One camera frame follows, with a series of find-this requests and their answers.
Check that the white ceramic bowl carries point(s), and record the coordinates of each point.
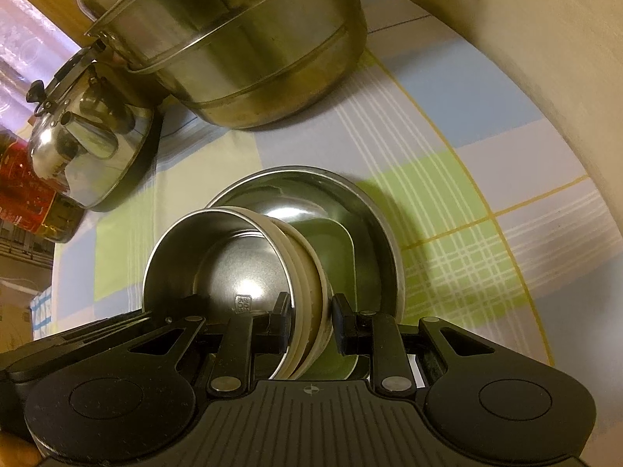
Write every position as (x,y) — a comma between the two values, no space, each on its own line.
(298,296)

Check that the steel kettle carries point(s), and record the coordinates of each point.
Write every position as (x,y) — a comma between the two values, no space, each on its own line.
(92,155)

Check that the small steel bowl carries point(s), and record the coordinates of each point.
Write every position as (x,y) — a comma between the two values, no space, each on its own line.
(219,262)

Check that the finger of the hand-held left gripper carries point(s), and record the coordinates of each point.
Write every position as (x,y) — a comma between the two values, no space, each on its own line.
(112,325)

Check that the green square plate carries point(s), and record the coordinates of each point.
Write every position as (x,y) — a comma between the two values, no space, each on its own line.
(340,253)

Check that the sheer patterned curtain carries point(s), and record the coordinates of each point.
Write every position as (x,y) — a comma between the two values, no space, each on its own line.
(34,58)

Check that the blue patterned white cloth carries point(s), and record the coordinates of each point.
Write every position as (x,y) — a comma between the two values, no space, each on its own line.
(41,314)

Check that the steel steamer pot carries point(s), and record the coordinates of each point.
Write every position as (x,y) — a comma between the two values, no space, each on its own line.
(243,34)

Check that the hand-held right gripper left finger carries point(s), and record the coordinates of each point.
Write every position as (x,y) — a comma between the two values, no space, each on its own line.
(280,323)

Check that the cooking oil bottle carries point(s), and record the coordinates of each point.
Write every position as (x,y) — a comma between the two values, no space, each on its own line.
(34,189)

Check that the checked tablecloth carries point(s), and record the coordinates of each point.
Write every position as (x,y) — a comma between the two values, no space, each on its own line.
(462,180)

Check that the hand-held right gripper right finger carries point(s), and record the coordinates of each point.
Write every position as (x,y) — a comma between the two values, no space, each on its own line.
(341,327)

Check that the large stainless steel basin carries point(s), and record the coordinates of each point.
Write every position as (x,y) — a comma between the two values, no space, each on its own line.
(311,194)

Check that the black metal rack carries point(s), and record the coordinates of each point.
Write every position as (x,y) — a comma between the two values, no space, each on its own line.
(22,248)

